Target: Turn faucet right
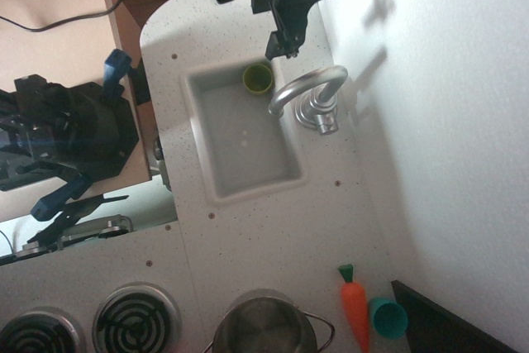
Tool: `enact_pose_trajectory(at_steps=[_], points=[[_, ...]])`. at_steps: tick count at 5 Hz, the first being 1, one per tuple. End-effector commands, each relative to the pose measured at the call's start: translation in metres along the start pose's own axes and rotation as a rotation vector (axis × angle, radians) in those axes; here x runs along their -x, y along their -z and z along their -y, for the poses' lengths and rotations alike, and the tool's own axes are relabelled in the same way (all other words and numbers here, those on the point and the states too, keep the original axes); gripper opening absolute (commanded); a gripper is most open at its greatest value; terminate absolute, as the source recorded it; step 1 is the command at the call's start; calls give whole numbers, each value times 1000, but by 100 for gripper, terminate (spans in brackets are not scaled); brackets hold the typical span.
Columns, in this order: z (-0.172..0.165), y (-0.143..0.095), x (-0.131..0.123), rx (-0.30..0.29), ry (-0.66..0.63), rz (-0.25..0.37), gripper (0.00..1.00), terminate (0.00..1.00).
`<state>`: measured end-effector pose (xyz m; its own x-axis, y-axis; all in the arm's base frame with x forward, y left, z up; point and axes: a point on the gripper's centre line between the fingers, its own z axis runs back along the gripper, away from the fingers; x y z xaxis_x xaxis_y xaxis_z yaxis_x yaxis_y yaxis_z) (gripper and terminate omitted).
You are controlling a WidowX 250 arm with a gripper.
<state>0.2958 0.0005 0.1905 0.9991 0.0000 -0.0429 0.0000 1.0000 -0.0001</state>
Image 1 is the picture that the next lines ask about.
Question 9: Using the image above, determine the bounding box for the silver curved faucet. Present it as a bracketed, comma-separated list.
[268, 65, 349, 136]

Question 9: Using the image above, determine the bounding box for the green plastic cup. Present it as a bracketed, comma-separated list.
[242, 63, 274, 95]

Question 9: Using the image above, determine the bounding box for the white rectangular sink basin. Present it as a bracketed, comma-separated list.
[181, 58, 308, 205]

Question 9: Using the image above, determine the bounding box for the blue clamp upper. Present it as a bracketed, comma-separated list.
[102, 49, 131, 100]

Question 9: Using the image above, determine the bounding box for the orange toy carrot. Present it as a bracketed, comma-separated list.
[338, 264, 370, 352]

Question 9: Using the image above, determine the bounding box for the blue and black clamp lower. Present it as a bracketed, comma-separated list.
[27, 174, 128, 247]

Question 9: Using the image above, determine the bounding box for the stainless steel pot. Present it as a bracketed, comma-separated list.
[203, 296, 336, 353]

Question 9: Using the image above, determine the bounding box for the teal plastic cup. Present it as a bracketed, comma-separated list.
[368, 297, 409, 340]

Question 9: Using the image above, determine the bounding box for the middle stove burner coil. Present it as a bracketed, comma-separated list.
[92, 283, 183, 352]

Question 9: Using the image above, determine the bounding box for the stove burner coil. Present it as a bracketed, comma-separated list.
[92, 283, 183, 352]
[1, 307, 87, 353]

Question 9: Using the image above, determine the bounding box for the black panel corner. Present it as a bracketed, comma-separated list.
[391, 280, 514, 353]

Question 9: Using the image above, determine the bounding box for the left stove burner coil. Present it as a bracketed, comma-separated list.
[1, 307, 87, 353]

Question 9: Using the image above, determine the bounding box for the black camera mount rig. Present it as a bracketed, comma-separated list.
[1, 74, 139, 192]

